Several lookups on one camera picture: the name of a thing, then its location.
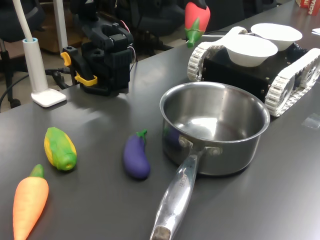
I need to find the white pole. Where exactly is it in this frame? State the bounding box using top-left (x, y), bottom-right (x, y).
top-left (53, 0), bottom-right (68, 50)

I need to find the white post with flat foot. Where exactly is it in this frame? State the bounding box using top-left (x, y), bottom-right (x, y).
top-left (12, 0), bottom-right (68, 108)

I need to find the yellow green toy corn cob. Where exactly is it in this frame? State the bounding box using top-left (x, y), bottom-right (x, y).
top-left (43, 127), bottom-right (78, 171)

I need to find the white bowl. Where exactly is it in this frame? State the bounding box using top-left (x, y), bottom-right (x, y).
top-left (222, 34), bottom-right (279, 68)
top-left (250, 22), bottom-right (303, 52)

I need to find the red toy chilli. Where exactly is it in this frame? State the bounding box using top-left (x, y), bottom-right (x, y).
top-left (184, 1), bottom-right (211, 48)

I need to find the red printed box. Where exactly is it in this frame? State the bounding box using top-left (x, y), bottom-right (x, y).
top-left (295, 0), bottom-right (320, 16)

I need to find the purple toy aubergine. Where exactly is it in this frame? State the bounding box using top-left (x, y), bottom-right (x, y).
top-left (122, 129), bottom-right (151, 180)

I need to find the thin white vehicle cable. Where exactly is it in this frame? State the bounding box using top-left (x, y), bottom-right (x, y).
top-left (193, 30), bottom-right (232, 45)

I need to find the orange toy carrot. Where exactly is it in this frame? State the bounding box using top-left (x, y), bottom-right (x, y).
top-left (12, 163), bottom-right (50, 240)

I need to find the black and yellow clamp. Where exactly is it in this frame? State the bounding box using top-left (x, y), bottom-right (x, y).
top-left (60, 46), bottom-right (98, 95)

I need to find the black power plug cable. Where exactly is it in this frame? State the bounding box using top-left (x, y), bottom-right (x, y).
top-left (44, 68), bottom-right (76, 90)

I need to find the tracked vehicle with white tracks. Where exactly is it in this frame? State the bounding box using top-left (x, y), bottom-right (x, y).
top-left (187, 26), bottom-right (320, 118)

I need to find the steel pan with long handle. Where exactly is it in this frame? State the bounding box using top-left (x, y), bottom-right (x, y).
top-left (149, 81), bottom-right (271, 240)

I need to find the clear tape patch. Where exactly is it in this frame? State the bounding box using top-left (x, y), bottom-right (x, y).
top-left (301, 112), bottom-right (320, 130)

